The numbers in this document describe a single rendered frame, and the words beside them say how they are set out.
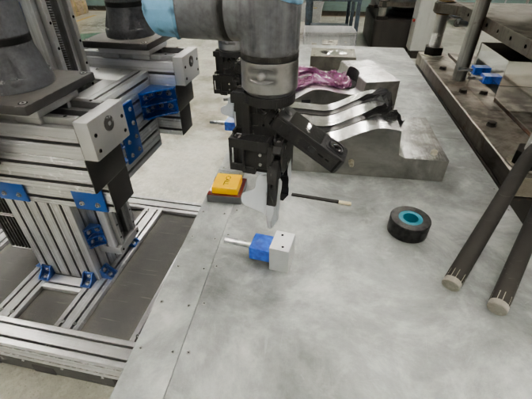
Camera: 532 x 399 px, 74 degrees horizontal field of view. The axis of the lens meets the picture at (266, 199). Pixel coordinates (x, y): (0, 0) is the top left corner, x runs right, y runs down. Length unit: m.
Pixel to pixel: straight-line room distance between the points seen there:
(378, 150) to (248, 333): 0.54
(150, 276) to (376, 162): 0.99
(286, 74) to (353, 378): 0.42
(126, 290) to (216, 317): 0.91
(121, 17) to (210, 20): 0.83
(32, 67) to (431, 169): 0.91
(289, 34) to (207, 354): 0.45
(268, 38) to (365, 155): 0.53
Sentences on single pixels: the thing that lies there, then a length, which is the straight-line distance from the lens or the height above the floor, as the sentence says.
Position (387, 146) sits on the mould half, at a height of 0.89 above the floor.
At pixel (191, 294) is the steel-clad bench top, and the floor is 0.80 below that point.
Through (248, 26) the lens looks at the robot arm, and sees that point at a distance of 0.45.
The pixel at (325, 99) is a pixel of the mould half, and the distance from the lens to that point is 1.23.
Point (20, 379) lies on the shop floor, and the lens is 1.70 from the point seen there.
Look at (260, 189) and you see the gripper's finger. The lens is 0.53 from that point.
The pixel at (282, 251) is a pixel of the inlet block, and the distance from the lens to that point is 0.62.
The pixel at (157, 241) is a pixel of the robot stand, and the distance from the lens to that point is 1.65.
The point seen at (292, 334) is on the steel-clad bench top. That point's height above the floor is 0.80.
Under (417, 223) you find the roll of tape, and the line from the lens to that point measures 0.77.
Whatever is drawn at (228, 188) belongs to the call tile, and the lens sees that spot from 0.80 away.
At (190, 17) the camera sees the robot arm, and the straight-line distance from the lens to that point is 0.48.
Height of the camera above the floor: 1.29
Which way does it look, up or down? 37 degrees down
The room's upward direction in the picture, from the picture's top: straight up
